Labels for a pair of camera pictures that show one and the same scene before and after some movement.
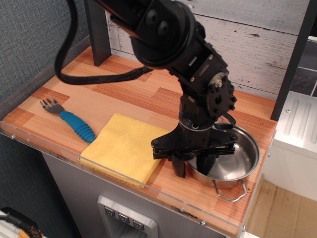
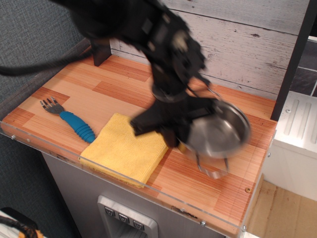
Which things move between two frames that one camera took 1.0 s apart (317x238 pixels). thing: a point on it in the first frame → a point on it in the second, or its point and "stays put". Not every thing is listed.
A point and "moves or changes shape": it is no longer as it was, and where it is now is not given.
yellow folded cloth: (120, 148) stays put
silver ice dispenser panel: (120, 220) stays put
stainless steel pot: (228, 173) moves or changes shape
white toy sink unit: (291, 159) stays put
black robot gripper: (183, 144) → (173, 118)
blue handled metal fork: (55, 107) stays put
